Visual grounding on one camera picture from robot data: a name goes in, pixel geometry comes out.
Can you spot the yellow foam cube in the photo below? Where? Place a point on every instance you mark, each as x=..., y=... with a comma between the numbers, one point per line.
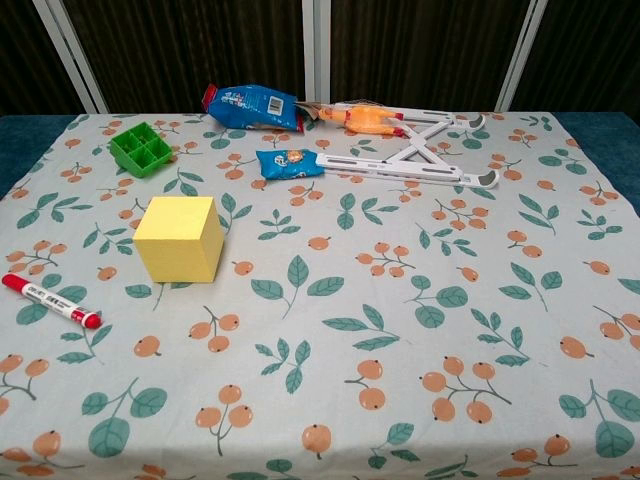
x=175, y=240

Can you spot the red and white marker pen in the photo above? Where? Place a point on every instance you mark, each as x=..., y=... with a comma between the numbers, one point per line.
x=50, y=300

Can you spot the floral fruit print tablecloth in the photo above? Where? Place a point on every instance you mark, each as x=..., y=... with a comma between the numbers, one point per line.
x=320, y=325

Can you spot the small blue snack bag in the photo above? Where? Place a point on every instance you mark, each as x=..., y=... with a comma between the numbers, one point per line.
x=290, y=165

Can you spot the white folding laptop stand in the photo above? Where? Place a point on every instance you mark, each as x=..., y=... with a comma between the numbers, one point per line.
x=380, y=163

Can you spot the orange rubber chicken toy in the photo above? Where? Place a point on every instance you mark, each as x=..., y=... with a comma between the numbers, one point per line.
x=367, y=120

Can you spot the large blue snack bag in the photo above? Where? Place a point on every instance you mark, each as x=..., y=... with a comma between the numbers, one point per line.
x=250, y=107

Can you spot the green compartment tray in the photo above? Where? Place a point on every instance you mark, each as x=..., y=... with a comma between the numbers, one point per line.
x=150, y=170

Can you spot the dark room divider panel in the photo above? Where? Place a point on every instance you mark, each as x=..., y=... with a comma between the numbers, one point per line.
x=425, y=50
x=175, y=50
x=590, y=50
x=25, y=50

